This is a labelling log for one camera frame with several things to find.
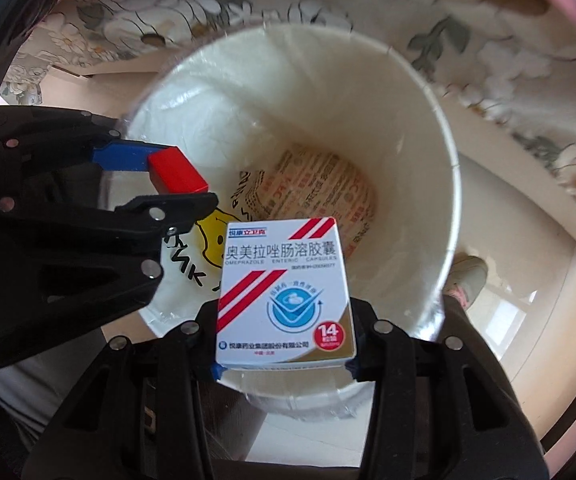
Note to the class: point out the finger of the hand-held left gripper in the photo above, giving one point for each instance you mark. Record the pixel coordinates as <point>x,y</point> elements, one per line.
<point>168,207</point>
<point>118,156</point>

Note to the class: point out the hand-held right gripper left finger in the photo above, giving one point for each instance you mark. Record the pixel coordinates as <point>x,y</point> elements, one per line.
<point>203,355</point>

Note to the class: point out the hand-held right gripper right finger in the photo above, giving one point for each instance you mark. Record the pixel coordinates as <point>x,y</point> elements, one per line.
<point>368,350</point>

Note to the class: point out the red building block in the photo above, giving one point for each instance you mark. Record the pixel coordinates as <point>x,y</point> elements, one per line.
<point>175,172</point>

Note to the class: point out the white medicine box red stripes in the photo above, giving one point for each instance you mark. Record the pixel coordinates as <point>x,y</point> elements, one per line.
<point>283,285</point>

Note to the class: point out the white paper bin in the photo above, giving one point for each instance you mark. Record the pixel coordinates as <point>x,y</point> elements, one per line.
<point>318,110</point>

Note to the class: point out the plastic bag with yellow face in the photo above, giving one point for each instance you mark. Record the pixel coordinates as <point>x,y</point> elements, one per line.
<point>208,247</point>

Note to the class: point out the person's shoe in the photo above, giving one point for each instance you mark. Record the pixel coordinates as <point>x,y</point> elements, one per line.
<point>468,275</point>

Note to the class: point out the red printed paper wrapper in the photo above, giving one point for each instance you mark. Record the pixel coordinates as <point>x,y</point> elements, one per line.
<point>318,185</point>

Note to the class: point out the person's grey trousers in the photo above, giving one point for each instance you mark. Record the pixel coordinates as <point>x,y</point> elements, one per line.
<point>28,395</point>

